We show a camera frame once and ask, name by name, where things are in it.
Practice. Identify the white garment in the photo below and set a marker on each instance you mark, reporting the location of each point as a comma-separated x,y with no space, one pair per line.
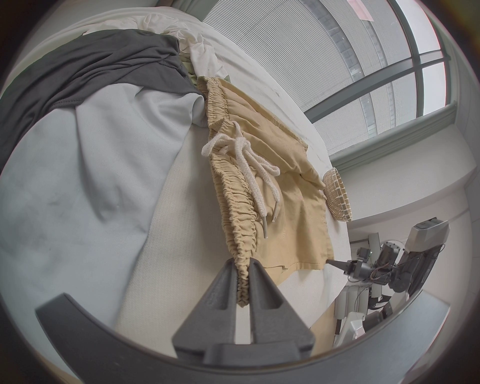
202,56

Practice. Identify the black garment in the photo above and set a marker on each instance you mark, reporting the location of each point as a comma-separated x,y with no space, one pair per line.
93,63

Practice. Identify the grey-green curtain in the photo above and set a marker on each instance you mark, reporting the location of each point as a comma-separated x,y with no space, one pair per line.
393,140

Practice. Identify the pale blue garment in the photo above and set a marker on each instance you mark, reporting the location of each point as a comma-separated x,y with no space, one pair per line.
75,187

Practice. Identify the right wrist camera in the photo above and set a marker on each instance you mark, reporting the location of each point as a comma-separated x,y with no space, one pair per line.
364,253

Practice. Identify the round woven basket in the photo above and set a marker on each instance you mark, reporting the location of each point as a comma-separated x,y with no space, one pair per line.
337,195

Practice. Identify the bed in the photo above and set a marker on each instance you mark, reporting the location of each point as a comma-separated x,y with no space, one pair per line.
161,243

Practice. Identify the green garment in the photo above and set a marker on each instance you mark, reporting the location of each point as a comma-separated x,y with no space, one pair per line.
188,71

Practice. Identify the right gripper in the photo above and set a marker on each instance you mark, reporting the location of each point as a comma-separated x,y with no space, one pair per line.
358,270

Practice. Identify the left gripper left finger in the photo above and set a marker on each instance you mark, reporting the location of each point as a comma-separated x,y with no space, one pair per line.
210,318

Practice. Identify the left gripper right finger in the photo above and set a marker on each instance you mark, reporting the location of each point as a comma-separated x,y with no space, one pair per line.
273,318

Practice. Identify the window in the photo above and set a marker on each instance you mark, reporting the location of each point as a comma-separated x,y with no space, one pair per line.
300,56

